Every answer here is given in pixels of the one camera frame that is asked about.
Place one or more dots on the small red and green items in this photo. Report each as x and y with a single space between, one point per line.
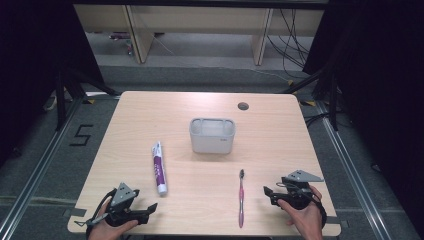
124 40

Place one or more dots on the black metal stand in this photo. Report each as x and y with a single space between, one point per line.
333 100
61 100

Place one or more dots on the aluminium floor rail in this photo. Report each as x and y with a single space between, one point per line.
350 163
36 170

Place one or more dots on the white and purple toothpaste tube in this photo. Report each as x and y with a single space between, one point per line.
159 168

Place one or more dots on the grey round table grommet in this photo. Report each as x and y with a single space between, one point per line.
243 106

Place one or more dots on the person's left hand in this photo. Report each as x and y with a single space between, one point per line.
106 230

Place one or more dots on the beige wooden desk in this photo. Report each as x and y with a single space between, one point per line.
200 20

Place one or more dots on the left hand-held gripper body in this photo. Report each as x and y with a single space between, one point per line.
122 196

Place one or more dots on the person's right hand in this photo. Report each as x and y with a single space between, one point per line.
306 220

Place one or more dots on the white plastic holder box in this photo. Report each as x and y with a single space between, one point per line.
212 140

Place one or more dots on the pink toothbrush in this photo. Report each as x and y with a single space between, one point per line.
241 200

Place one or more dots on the dark curtain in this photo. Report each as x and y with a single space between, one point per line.
33 66
383 83

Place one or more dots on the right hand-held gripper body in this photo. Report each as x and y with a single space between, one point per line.
298 191

